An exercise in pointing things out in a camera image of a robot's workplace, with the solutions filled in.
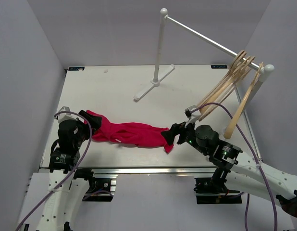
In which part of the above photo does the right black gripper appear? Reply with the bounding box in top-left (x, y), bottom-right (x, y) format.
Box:
top-left (161, 117), bottom-right (209, 156)

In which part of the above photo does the red t shirt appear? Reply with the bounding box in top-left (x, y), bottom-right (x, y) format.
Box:
top-left (87, 110), bottom-right (174, 154)

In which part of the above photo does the wooden hanger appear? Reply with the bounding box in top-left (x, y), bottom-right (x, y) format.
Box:
top-left (198, 54), bottom-right (250, 116)
top-left (223, 62), bottom-right (263, 139)
top-left (198, 57), bottom-right (256, 122)
top-left (200, 56), bottom-right (256, 118)
top-left (197, 50), bottom-right (247, 106)

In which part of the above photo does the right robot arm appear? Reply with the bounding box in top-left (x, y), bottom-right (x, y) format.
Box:
top-left (161, 122), bottom-right (297, 218)

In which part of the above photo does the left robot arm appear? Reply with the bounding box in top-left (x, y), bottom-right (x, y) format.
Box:
top-left (36, 107), bottom-right (102, 231)

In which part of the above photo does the blue label sticker left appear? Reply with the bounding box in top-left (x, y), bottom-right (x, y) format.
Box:
top-left (68, 67), bottom-right (85, 71)

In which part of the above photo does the blue label sticker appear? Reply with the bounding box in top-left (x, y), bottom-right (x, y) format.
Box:
top-left (68, 67), bottom-right (85, 71)
top-left (210, 64), bottom-right (228, 69)

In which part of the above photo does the blue label sticker right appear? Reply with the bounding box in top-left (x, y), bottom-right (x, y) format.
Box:
top-left (210, 64), bottom-right (228, 69)

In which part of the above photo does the white clothes rack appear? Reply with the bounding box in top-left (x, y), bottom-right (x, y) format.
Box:
top-left (133, 8), bottom-right (275, 140)

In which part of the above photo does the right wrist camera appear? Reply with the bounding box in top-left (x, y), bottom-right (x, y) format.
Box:
top-left (185, 105), bottom-right (201, 127)

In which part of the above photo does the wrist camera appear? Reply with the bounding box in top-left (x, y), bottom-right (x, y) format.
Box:
top-left (54, 106), bottom-right (76, 123)
top-left (185, 105), bottom-right (201, 127)

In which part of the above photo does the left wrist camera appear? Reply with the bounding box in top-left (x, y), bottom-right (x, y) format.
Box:
top-left (54, 106), bottom-right (76, 123)

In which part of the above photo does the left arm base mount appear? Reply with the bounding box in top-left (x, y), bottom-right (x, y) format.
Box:
top-left (74, 168), bottom-right (114, 202)

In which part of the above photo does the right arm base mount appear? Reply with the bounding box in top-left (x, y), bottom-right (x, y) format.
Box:
top-left (193, 178), bottom-right (243, 205)

